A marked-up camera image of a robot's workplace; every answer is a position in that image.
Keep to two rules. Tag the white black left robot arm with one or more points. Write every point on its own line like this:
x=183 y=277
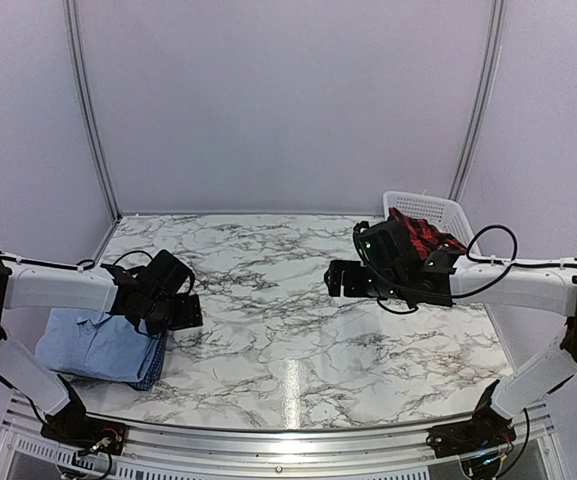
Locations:
x=29 y=289

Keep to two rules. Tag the aluminium corner post right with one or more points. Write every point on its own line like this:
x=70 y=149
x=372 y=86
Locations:
x=483 y=94

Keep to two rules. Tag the navy checked shirt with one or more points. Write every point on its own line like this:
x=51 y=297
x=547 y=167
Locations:
x=152 y=367

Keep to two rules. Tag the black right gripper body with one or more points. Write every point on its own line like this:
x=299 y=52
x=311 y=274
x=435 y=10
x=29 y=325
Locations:
x=385 y=284

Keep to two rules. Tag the aluminium front frame rail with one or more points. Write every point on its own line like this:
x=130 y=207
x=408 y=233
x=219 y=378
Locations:
x=159 y=451

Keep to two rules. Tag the aluminium corner post left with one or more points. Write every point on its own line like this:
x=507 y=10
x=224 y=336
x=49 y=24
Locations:
x=85 y=100

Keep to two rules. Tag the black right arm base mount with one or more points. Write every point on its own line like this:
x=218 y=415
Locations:
x=484 y=429

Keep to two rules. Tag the light blue long sleeve shirt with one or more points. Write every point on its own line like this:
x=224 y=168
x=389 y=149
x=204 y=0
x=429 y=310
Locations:
x=96 y=345

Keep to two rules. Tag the aluminium corner post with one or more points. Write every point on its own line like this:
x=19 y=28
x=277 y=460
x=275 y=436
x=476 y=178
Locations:
x=483 y=94
x=85 y=100

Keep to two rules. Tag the white plastic laundry basket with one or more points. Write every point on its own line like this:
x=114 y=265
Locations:
x=446 y=215

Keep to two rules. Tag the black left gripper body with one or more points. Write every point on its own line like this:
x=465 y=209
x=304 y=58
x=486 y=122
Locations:
x=156 y=318

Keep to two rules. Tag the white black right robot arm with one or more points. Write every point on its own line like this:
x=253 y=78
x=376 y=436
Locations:
x=532 y=303

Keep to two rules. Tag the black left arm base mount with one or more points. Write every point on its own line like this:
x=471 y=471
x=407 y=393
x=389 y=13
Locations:
x=73 y=426

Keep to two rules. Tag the red black plaid shirt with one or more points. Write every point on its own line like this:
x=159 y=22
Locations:
x=422 y=237

